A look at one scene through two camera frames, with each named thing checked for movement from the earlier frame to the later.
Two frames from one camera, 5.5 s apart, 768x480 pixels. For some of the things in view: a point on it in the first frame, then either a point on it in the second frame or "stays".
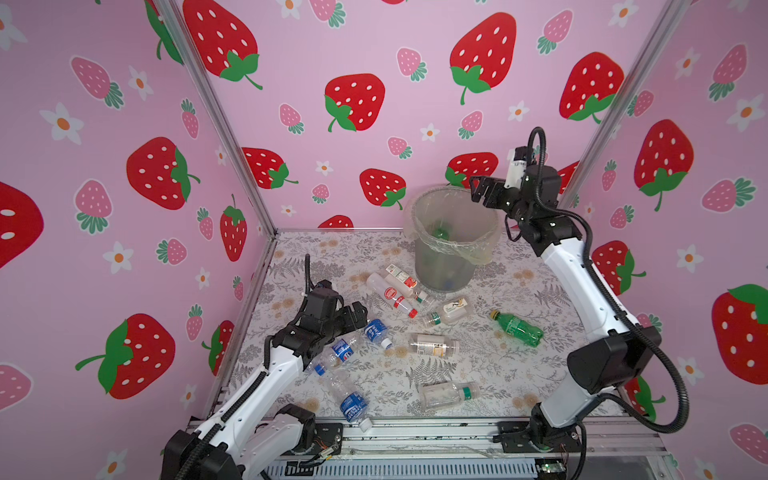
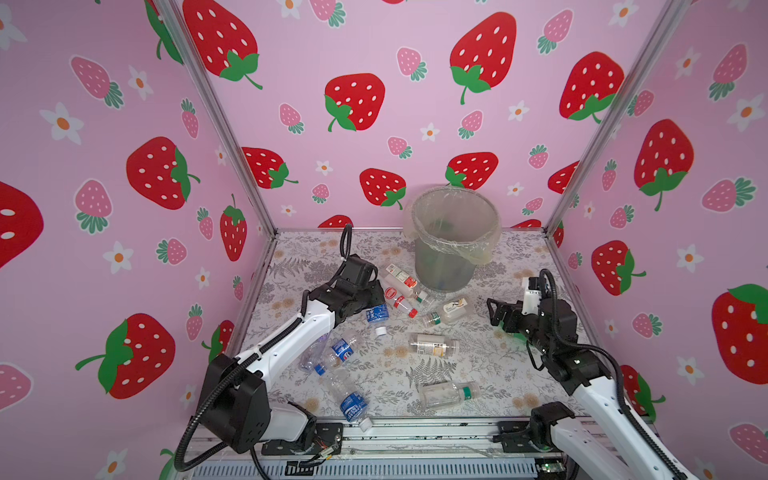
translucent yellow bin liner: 448,214 stays
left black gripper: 351,324 -> 377,294
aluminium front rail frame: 466,450 stays
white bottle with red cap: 389,291 stays
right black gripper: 497,185 -> 514,311
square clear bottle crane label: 455,310 stays
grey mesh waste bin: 453,234 stays
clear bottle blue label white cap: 378,332 -> 377,318
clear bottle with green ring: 448,393 stays
